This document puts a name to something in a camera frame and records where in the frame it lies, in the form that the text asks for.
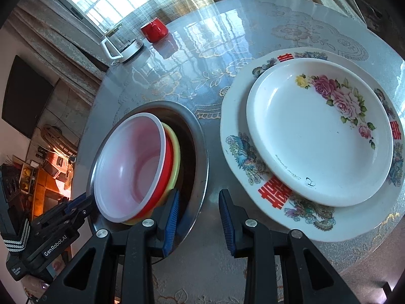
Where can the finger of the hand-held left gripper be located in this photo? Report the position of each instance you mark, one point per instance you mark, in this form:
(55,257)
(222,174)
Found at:
(80,217)
(79,201)

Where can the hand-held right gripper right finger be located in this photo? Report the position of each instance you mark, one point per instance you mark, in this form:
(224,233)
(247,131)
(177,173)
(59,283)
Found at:
(227,224)

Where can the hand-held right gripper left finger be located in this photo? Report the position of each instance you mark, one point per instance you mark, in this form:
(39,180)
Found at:
(171,224)

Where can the stainless steel bowl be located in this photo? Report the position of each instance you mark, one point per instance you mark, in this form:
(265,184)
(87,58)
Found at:
(196,171)

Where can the red plastic bowl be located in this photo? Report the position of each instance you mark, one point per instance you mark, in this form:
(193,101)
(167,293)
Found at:
(133,164)

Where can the yellow plastic bowl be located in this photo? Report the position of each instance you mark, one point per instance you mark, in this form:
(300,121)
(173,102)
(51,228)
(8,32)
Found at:
(176,158)

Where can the large white dragon-print plate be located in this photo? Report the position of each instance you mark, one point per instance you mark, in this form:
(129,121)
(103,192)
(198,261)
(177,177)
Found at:
(235,117)

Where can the white floral plate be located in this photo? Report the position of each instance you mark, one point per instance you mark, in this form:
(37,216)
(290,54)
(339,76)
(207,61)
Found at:
(300,133)

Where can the person's left hand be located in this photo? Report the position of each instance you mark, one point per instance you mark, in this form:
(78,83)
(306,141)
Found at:
(57,267)

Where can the orange wooden side cabinet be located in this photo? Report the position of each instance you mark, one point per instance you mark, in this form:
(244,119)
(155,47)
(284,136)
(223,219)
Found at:
(47,193)

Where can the curved wooden chair back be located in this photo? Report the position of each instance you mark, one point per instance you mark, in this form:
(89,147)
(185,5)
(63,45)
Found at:
(60,139)

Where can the white electric kettle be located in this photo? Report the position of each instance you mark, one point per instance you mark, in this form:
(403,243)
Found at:
(126,47)

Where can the red mug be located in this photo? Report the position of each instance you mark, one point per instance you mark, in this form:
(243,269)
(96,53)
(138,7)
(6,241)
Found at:
(155,31)

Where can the sheer checked curtain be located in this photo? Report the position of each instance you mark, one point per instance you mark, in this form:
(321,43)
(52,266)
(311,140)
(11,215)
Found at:
(177,9)

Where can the black wall television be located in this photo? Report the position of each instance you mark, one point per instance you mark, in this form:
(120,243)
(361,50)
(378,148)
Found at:
(25,98)

